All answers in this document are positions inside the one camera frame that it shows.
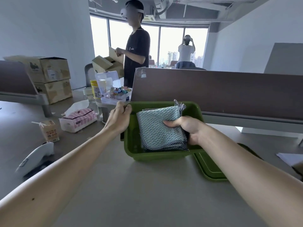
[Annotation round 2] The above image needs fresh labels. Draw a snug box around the person's left hand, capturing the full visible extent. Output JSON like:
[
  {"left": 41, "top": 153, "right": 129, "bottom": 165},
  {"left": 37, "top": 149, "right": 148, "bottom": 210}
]
[{"left": 103, "top": 101, "right": 132, "bottom": 135}]

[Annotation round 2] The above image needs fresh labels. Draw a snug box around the person's right hand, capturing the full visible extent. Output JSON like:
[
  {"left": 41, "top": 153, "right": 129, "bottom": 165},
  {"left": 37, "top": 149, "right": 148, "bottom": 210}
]
[{"left": 163, "top": 116, "right": 209, "bottom": 146}]

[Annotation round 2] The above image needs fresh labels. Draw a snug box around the green plastic storage box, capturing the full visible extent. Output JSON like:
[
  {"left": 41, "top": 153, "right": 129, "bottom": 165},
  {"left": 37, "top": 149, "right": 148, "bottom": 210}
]
[{"left": 121, "top": 101, "right": 205, "bottom": 162}]

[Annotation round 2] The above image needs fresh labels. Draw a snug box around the green plastic lid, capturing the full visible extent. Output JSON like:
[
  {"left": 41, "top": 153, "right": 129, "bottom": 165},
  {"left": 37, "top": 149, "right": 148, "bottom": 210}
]
[{"left": 194, "top": 143, "right": 263, "bottom": 182}]

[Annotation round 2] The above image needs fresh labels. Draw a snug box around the person's right forearm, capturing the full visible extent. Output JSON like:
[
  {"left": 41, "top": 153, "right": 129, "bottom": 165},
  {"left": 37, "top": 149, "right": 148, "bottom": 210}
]
[{"left": 198, "top": 125, "right": 303, "bottom": 227}]

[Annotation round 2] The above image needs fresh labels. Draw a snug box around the person's left forearm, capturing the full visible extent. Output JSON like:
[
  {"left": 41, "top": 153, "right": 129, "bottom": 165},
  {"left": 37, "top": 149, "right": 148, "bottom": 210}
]
[{"left": 0, "top": 129, "right": 119, "bottom": 227}]

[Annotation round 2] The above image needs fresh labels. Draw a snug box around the clear plastic organizer box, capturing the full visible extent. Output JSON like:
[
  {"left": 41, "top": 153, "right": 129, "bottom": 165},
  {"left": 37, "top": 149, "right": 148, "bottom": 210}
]
[{"left": 95, "top": 71, "right": 132, "bottom": 106}]

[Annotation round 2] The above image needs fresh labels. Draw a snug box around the glass jar white lid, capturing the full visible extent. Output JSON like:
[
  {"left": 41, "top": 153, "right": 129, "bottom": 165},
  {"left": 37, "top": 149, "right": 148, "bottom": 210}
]
[{"left": 83, "top": 88, "right": 99, "bottom": 114}]

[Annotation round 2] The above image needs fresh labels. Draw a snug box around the yellow wipes canister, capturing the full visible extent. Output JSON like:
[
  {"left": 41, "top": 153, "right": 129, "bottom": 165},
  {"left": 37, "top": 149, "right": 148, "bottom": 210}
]
[{"left": 91, "top": 80, "right": 102, "bottom": 100}]

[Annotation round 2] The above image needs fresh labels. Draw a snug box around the pink tissue pack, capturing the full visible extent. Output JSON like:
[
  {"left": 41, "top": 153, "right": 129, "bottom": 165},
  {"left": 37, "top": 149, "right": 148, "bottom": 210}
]
[{"left": 58, "top": 108, "right": 98, "bottom": 133}]

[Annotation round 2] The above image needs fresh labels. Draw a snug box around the brown desk divider panel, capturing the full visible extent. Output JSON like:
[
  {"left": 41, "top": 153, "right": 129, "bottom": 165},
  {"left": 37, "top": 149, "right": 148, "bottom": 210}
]
[
  {"left": 0, "top": 61, "right": 38, "bottom": 95},
  {"left": 131, "top": 67, "right": 303, "bottom": 121}
]

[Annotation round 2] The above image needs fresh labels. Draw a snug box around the grey desk riser shelf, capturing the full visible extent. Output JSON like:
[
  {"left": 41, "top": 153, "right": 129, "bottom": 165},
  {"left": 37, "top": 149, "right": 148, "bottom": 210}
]
[
  {"left": 203, "top": 112, "right": 303, "bottom": 140},
  {"left": 0, "top": 92, "right": 51, "bottom": 117}
]

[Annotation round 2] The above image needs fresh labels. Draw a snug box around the grey office chair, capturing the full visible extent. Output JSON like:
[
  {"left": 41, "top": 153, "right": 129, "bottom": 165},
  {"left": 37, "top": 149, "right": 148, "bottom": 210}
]
[{"left": 85, "top": 63, "right": 96, "bottom": 88}]

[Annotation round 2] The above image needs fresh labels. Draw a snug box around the orange drink carton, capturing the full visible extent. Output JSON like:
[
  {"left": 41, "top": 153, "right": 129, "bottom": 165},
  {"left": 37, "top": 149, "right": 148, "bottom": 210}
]
[{"left": 32, "top": 120, "right": 60, "bottom": 143}]

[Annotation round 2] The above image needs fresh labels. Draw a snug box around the large glass window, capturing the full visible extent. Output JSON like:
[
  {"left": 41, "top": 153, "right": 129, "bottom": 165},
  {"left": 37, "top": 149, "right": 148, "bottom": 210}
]
[{"left": 90, "top": 15, "right": 210, "bottom": 69}]

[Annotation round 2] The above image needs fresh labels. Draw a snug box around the white handheld controller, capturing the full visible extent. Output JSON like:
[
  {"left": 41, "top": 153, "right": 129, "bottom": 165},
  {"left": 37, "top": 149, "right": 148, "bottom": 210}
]
[{"left": 15, "top": 142, "right": 54, "bottom": 177}]

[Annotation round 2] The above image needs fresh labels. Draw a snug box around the white headset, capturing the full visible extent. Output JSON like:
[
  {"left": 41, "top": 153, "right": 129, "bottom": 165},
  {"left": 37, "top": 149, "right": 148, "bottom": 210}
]
[{"left": 120, "top": 7, "right": 145, "bottom": 18}]

